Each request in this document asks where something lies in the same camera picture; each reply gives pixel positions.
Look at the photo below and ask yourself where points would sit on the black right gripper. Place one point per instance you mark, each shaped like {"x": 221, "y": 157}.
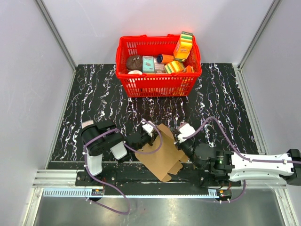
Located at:
{"x": 175, "y": 133}

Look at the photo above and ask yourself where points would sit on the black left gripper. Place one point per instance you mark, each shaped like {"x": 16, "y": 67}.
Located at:
{"x": 152, "y": 140}

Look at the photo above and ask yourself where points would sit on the brown cardboard box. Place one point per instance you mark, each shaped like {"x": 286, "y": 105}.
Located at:
{"x": 163, "y": 159}

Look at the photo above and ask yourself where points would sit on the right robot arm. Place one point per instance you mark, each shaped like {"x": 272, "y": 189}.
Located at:
{"x": 233, "y": 166}

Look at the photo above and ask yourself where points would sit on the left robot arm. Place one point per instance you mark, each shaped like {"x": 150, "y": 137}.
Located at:
{"x": 102, "y": 137}

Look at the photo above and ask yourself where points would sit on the pink small box in basket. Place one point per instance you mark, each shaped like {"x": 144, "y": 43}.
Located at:
{"x": 158, "y": 67}

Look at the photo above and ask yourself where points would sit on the teal snack box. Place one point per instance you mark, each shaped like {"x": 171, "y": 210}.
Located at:
{"x": 148, "y": 64}

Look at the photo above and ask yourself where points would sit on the yellow green striped box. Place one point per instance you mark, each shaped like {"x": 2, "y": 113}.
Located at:
{"x": 174, "y": 67}

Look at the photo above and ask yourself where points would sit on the red plastic shopping basket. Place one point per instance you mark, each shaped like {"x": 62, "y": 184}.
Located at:
{"x": 156, "y": 84}

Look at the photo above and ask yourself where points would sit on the white round lid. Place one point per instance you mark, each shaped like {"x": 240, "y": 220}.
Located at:
{"x": 135, "y": 72}

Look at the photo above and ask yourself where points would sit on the small orange packet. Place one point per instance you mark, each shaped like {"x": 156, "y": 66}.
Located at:
{"x": 188, "y": 69}

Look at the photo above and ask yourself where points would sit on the brown round cookie pack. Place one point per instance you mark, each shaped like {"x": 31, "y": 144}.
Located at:
{"x": 134, "y": 62}

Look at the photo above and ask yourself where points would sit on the orange tube with blue cap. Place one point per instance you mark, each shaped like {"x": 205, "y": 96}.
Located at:
{"x": 164, "y": 59}

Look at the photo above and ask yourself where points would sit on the tall orange yellow carton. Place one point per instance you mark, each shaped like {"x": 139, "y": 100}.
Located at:
{"x": 183, "y": 47}

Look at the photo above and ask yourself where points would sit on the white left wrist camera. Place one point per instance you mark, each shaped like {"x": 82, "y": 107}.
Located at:
{"x": 148, "y": 127}

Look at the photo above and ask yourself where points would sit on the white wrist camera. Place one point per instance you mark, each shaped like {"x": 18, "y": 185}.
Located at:
{"x": 185, "y": 130}
{"x": 148, "y": 127}

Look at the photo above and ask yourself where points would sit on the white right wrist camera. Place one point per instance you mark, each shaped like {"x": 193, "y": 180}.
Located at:
{"x": 185, "y": 130}

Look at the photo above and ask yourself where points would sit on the aluminium frame rail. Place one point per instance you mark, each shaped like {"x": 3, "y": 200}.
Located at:
{"x": 51, "y": 25}

